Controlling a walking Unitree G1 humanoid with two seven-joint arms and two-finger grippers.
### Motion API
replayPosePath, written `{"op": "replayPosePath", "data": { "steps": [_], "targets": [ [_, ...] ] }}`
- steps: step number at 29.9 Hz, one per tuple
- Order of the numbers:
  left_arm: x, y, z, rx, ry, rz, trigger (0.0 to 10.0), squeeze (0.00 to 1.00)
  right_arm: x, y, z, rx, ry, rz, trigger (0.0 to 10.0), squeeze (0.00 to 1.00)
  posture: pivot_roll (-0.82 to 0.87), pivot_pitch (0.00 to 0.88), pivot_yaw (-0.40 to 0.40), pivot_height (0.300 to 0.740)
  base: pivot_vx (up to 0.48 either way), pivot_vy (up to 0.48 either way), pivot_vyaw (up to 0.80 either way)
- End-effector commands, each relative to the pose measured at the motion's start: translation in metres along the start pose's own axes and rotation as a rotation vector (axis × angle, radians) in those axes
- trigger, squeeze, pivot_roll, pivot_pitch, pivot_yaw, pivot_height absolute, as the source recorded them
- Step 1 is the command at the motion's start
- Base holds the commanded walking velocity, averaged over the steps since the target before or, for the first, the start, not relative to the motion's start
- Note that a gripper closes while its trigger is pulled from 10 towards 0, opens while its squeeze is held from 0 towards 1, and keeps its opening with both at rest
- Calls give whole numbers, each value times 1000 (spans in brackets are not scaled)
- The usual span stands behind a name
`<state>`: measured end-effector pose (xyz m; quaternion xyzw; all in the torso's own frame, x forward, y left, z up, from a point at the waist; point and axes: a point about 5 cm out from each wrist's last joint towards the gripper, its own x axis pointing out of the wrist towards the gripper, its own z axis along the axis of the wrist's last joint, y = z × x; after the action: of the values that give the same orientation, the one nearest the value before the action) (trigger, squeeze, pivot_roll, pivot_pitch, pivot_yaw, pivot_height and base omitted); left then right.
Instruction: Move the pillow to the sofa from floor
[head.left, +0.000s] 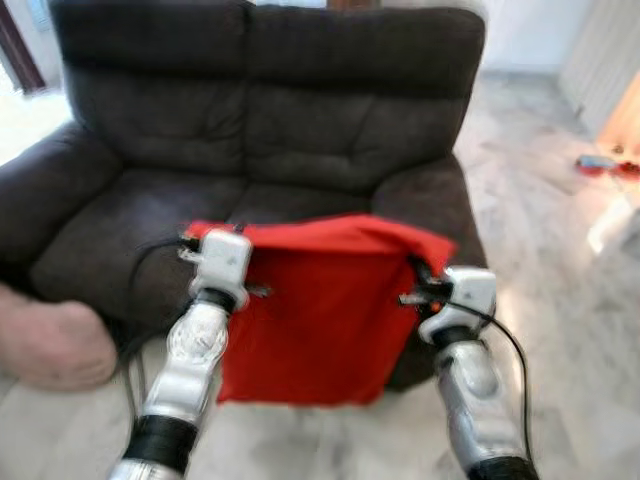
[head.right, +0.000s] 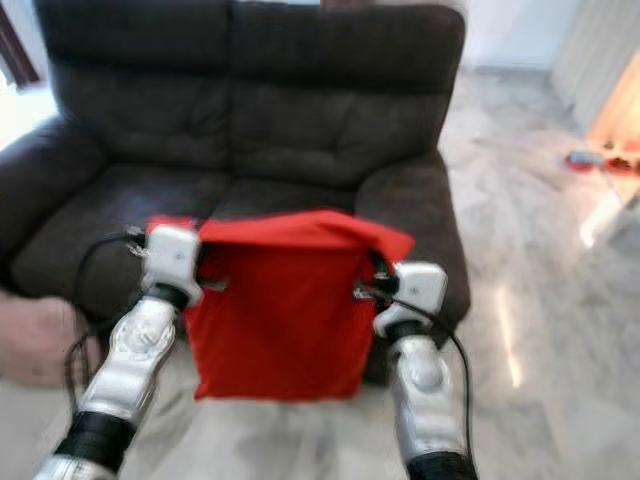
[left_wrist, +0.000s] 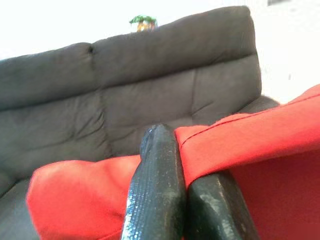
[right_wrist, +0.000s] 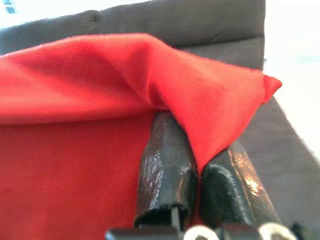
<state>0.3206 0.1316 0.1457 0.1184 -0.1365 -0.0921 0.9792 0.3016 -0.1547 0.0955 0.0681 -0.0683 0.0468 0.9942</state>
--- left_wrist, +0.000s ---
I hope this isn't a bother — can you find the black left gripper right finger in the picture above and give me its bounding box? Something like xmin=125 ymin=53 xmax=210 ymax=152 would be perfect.
xmin=184 ymin=171 xmax=261 ymax=240

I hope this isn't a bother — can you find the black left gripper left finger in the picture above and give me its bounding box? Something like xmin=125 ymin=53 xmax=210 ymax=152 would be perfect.
xmin=120 ymin=123 xmax=187 ymax=240

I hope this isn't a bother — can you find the red pillow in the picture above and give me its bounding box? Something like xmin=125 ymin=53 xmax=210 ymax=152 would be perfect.
xmin=25 ymin=83 xmax=320 ymax=240

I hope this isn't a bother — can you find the grey fabric sofa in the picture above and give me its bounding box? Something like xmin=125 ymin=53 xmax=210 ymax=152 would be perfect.
xmin=0 ymin=5 xmax=281 ymax=240

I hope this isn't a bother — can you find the green plant ornament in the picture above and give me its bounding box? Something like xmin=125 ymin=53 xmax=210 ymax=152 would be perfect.
xmin=129 ymin=15 xmax=159 ymax=33

